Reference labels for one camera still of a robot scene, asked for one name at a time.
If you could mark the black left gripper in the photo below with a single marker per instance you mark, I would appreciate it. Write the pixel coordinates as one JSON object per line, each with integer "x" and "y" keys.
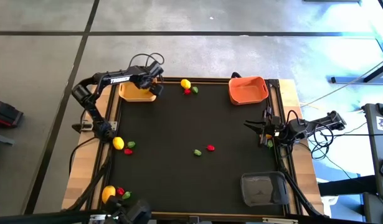
{"x": 146, "y": 77}

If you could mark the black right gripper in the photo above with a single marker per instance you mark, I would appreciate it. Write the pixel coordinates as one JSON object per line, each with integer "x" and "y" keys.
{"x": 273, "y": 127}

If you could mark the small green pepper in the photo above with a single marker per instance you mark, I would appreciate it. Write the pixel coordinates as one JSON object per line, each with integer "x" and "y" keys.
{"x": 195, "y": 90}
{"x": 197, "y": 152}
{"x": 126, "y": 195}
{"x": 270, "y": 143}
{"x": 131, "y": 144}

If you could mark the small red pepper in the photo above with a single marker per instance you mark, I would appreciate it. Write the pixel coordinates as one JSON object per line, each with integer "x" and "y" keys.
{"x": 210, "y": 147}
{"x": 128, "y": 151}
{"x": 120, "y": 191}
{"x": 187, "y": 91}

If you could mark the large yellow lemon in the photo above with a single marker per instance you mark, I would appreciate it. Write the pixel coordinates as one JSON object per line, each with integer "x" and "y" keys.
{"x": 107, "y": 193}

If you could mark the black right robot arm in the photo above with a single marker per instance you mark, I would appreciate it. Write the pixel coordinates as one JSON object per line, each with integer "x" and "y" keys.
{"x": 331, "y": 119}

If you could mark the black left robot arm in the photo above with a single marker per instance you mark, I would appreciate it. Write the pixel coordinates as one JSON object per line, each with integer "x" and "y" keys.
{"x": 93, "y": 112}

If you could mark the yellow plastic basket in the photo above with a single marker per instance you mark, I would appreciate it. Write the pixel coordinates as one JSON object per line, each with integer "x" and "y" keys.
{"x": 132, "y": 93}

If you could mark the orange plastic basket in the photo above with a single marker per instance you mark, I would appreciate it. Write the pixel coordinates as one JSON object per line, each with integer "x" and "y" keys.
{"x": 247, "y": 90}

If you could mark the black table mat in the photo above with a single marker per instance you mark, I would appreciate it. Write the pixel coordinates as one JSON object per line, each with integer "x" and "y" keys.
{"x": 178, "y": 124}

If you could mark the black clamp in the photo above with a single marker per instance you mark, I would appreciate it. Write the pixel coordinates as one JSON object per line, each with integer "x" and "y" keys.
{"x": 235, "y": 74}

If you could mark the grey plastic basket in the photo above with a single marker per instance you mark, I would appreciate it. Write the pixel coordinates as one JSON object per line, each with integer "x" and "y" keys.
{"x": 262, "y": 189}

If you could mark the metal stand base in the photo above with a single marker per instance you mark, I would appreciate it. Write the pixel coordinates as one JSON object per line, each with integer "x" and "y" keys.
{"x": 347, "y": 80}

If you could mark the black bar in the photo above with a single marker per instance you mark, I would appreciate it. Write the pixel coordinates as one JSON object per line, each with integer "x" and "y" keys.
{"x": 347, "y": 185}

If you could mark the wooden table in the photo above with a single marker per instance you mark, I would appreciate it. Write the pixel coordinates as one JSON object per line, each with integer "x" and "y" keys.
{"x": 80, "y": 168}

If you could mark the bulky black device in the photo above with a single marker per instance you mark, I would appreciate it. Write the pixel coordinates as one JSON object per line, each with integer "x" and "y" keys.
{"x": 132, "y": 213}

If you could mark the red and black case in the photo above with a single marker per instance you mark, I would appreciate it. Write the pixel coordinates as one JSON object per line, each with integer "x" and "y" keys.
{"x": 4, "y": 115}

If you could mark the white bracket plate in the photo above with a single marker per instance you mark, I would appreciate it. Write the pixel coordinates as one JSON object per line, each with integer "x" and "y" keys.
{"x": 280, "y": 220}

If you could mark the black frame beam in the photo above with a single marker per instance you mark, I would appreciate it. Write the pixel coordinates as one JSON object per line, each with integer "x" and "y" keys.
{"x": 38, "y": 217}

